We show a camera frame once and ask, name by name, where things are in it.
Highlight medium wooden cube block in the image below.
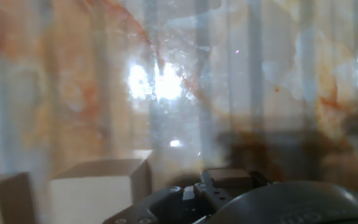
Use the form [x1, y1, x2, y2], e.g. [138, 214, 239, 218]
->
[0, 172, 37, 224]

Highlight small wooden cube block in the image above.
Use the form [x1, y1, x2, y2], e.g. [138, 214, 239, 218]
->
[208, 168, 254, 189]

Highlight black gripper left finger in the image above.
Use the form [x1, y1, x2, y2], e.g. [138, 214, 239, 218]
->
[193, 170, 234, 212]

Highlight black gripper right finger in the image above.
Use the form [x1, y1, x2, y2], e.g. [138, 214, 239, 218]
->
[249, 170, 270, 189]

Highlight large wooden cube block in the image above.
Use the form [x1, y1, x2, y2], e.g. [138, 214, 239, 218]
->
[48, 149, 154, 224]

